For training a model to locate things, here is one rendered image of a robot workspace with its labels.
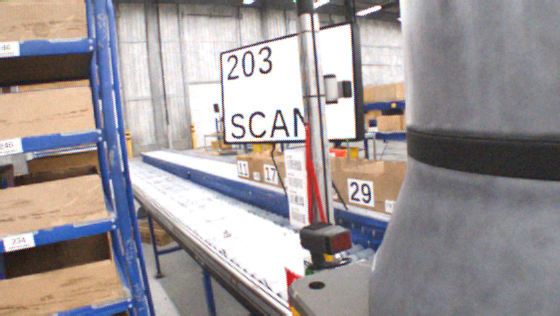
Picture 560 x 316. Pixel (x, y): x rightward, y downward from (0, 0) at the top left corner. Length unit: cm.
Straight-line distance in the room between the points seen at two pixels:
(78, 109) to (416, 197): 80
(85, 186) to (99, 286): 24
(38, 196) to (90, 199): 12
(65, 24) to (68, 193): 38
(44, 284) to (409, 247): 86
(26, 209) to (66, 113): 23
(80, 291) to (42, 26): 60
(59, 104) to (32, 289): 42
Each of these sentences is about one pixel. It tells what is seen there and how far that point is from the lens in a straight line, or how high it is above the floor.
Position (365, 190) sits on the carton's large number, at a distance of 160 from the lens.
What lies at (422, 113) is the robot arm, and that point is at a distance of 16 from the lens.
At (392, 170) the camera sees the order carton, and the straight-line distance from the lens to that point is 187.
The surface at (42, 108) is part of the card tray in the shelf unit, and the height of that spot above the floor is 140.
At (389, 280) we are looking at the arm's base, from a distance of 18.
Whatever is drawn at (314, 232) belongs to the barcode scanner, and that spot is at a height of 108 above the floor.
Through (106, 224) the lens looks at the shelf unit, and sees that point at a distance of 88.
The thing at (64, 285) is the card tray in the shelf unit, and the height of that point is 100.
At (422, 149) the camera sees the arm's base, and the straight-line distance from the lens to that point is 16.
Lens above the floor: 134
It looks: 7 degrees down
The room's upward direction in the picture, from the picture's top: 5 degrees counter-clockwise
